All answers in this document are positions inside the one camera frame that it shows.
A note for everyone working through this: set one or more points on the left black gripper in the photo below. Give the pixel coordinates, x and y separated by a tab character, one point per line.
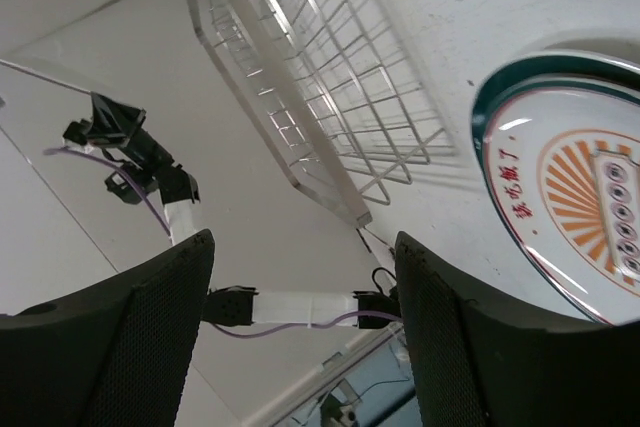
112	120

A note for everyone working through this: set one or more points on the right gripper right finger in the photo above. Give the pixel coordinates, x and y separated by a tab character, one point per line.
481	357

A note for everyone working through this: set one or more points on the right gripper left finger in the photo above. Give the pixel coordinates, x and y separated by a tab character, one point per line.
115	353

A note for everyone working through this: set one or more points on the orange sunburst plate front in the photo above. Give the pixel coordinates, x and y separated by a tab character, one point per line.
575	187

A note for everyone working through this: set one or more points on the wire dish rack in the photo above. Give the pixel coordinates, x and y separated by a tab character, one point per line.
333	92

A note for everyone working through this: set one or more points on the green rimmed white plate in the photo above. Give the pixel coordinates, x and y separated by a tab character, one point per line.
482	122

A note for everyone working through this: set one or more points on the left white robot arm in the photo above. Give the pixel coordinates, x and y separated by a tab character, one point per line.
239	306

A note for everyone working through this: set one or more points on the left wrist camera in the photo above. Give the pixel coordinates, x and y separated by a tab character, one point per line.
117	185

